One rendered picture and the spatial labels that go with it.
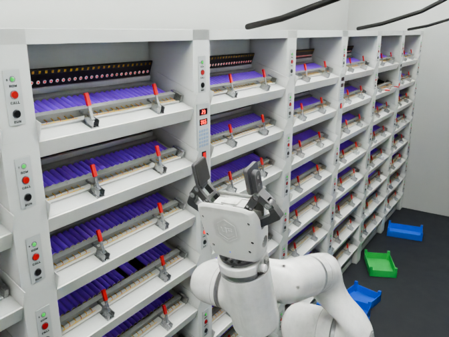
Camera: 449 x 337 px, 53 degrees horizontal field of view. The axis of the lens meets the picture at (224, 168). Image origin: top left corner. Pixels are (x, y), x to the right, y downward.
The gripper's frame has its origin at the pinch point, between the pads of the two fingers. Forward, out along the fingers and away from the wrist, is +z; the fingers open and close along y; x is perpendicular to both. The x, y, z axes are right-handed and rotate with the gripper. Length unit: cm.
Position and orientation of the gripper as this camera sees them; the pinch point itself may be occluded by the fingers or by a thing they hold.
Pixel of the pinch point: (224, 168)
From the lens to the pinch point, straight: 68.0
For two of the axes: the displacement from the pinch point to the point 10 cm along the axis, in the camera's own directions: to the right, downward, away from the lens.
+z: -1.8, -8.8, -4.4
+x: 5.1, -4.6, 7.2
